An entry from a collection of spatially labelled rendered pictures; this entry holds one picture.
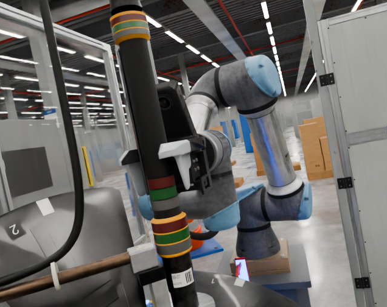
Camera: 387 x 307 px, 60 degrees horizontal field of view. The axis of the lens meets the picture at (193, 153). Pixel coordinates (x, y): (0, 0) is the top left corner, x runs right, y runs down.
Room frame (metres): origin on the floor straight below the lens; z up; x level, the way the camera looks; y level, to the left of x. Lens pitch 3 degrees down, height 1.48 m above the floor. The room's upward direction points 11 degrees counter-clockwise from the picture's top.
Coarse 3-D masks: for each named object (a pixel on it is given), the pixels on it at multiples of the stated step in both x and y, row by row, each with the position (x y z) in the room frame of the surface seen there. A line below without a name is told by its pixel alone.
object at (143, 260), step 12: (132, 252) 0.38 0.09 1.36; (144, 252) 0.38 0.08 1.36; (132, 264) 0.37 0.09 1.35; (144, 264) 0.38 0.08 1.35; (156, 264) 0.38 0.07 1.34; (144, 276) 0.37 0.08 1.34; (156, 276) 0.37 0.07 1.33; (156, 288) 0.38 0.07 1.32; (156, 300) 0.38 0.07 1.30; (168, 300) 0.38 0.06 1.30; (204, 300) 0.41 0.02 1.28
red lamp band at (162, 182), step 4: (168, 176) 0.39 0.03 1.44; (172, 176) 0.40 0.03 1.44; (148, 180) 0.39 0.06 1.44; (152, 180) 0.39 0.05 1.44; (156, 180) 0.39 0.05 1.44; (160, 180) 0.39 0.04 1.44; (164, 180) 0.39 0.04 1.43; (168, 180) 0.39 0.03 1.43; (172, 180) 0.39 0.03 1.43; (148, 184) 0.39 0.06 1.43; (152, 184) 0.39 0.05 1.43; (156, 184) 0.39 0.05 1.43; (160, 184) 0.39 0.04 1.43; (164, 184) 0.39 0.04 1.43; (168, 184) 0.39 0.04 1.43; (172, 184) 0.39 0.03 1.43; (148, 188) 0.39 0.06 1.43; (152, 188) 0.39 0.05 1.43; (156, 188) 0.39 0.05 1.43
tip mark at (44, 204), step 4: (40, 200) 0.50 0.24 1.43; (44, 200) 0.50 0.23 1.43; (48, 200) 0.50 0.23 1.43; (40, 204) 0.49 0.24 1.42; (44, 204) 0.49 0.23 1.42; (48, 204) 0.49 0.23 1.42; (40, 208) 0.48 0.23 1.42; (44, 208) 0.49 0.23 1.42; (48, 208) 0.49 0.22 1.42; (52, 208) 0.49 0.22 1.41; (44, 212) 0.48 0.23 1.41; (48, 212) 0.48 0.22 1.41; (52, 212) 0.48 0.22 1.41
